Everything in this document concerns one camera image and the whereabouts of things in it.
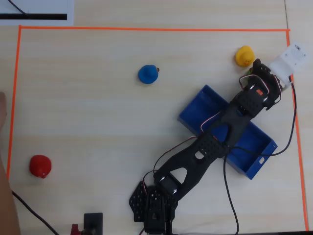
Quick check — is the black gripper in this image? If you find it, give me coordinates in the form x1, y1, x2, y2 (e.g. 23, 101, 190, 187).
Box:
251, 58, 282, 111

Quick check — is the bare person forearm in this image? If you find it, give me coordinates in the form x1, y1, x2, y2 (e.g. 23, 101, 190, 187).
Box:
0, 92, 22, 235

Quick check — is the yellow rubber duck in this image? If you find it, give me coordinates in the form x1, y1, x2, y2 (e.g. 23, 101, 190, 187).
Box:
235, 45, 255, 68

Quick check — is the blue rectangular box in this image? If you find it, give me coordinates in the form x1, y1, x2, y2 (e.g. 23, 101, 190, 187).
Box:
178, 84, 278, 181

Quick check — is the orange tape strip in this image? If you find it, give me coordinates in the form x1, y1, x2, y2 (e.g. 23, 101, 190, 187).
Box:
18, 25, 291, 32
6, 25, 22, 181
286, 29, 310, 232

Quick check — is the paper with black bar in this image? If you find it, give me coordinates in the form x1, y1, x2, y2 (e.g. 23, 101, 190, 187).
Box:
0, 0, 74, 26

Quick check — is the red toy fruit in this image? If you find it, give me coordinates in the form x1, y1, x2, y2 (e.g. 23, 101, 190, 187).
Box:
29, 154, 52, 179

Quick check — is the black camera cable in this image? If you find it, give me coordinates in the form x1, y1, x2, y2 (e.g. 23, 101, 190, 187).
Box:
223, 75, 298, 235

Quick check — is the thin black cable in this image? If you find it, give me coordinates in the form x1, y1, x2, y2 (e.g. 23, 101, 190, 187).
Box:
8, 0, 29, 17

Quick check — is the black stand cable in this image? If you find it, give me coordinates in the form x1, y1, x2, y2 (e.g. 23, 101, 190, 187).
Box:
11, 190, 60, 235

